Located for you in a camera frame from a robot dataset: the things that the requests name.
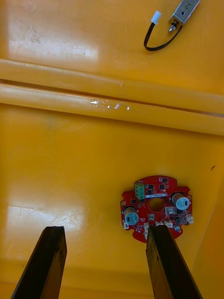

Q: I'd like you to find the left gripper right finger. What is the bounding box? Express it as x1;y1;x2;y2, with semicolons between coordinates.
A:
145;224;203;299

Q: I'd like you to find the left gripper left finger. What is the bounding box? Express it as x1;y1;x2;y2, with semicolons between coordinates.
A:
10;225;67;299

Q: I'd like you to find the round red circuit board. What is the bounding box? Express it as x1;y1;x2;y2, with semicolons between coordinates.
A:
120;175;194;244

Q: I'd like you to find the yellow-orange plastic bin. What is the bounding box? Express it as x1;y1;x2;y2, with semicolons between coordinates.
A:
0;0;224;116
0;80;224;299

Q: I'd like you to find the small metal solenoid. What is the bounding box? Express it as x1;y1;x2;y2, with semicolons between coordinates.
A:
143;0;201;52

